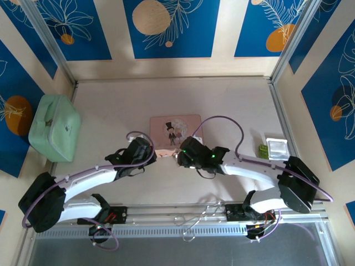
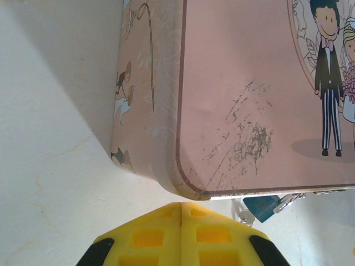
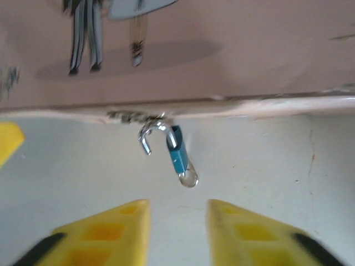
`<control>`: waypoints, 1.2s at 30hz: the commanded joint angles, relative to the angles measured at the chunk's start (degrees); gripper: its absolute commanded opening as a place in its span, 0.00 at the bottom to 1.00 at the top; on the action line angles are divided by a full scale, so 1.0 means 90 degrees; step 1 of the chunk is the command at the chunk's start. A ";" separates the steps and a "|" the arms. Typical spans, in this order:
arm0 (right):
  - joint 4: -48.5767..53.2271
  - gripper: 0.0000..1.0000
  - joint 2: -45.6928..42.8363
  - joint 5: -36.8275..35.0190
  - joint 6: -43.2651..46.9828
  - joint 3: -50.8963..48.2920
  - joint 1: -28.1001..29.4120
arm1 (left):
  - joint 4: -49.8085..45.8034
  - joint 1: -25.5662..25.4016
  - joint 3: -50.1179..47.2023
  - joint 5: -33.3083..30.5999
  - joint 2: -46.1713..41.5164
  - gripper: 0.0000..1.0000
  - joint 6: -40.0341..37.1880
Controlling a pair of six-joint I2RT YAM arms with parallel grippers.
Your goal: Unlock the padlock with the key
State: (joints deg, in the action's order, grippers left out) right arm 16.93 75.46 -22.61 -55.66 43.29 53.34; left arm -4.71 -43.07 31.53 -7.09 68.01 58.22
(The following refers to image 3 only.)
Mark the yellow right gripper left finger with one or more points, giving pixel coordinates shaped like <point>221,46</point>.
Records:
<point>111,238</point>

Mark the pink wedding cartoon tin box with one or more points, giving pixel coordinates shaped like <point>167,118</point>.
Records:
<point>222,69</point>

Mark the blue padlock with silver shackle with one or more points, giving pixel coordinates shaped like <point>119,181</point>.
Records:
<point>178,158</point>

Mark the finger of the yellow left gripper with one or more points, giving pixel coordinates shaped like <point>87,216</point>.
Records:
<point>9,141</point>

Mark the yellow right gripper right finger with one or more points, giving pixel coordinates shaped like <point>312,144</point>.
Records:
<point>249,238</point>

